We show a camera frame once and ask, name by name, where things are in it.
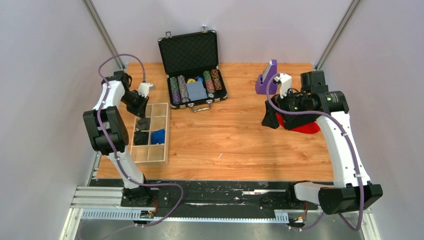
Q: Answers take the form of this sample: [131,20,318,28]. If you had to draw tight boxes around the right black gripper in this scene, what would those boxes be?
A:
[262,86,312,129]

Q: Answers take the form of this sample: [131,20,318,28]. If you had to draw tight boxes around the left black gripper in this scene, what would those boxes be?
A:
[120,91,150,121]

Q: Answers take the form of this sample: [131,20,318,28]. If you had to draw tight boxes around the grey underwear white waistband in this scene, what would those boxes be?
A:
[135,117,151,132]

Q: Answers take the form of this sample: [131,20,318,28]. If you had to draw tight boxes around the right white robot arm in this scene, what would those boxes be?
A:
[262,70,383,215]

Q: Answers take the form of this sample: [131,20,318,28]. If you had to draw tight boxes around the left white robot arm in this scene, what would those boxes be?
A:
[83,70,153,207]

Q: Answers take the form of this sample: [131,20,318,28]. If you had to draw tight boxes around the red underwear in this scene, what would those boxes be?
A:
[276,114,321,134]

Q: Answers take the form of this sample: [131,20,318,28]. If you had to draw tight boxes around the wooden compartment tray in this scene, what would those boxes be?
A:
[130,102,170,166]

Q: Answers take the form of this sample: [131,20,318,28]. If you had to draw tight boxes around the black rolled cloth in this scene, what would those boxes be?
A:
[133,131,150,146]

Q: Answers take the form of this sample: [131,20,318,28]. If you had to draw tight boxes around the blue rolled cloth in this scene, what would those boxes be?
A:
[150,128,166,145]

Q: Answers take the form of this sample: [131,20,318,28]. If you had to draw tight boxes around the purple card holder stand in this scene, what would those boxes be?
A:
[255,59,278,95]

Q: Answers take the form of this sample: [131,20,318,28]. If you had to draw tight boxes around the black poker chip case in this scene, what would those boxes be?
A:
[157,27,229,112]

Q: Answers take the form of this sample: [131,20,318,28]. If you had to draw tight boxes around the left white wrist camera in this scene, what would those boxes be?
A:
[137,82,155,98]

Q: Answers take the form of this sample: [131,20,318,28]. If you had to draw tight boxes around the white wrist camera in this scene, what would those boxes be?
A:
[273,73,292,98]
[137,82,155,98]

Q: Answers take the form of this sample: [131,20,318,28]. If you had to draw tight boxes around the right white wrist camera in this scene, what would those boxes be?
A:
[273,73,292,98]

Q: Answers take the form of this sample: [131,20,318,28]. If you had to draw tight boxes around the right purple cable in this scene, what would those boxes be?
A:
[265,73,365,232]

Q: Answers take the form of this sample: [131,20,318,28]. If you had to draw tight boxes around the purple cable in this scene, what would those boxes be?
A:
[97,53,185,229]
[265,73,365,232]

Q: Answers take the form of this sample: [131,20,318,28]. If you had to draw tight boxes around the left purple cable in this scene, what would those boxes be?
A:
[97,53,185,229]

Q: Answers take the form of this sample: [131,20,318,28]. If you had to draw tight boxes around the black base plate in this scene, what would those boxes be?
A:
[120,179,319,219]

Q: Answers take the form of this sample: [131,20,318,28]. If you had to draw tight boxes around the slotted cable duct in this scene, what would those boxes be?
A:
[81,208,290,223]

